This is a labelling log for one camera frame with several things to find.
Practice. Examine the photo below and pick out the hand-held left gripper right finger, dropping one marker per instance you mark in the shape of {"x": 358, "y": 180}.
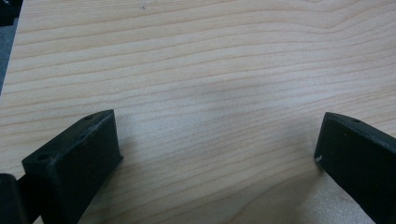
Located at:
{"x": 358, "y": 155}

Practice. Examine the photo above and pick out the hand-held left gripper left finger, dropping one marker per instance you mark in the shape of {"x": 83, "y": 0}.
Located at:
{"x": 71, "y": 168}

